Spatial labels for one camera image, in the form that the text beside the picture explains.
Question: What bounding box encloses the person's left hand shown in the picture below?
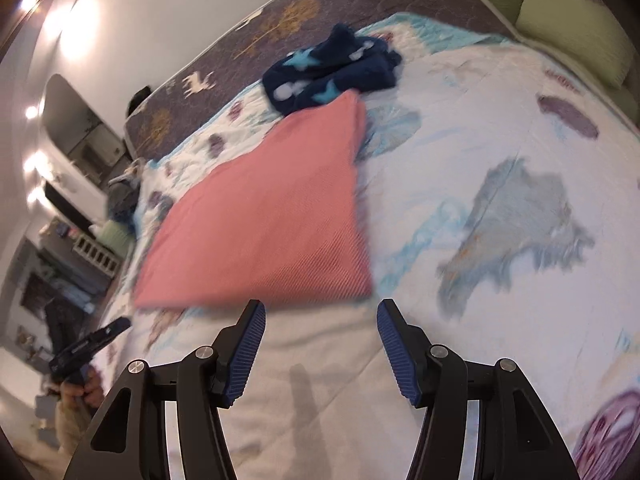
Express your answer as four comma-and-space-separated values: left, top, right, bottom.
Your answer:
58, 365, 104, 415

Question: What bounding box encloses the green pillow near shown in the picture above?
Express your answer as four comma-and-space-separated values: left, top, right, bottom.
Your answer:
515, 0, 636, 89

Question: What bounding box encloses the grey bag beside bed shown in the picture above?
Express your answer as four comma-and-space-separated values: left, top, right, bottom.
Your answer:
106, 158, 144, 226

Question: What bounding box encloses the pink knit sweater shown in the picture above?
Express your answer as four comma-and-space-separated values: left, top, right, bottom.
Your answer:
134, 91, 372, 309

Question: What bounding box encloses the navy star fleece garment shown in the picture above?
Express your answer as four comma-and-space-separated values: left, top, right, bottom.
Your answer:
262, 23, 402, 116

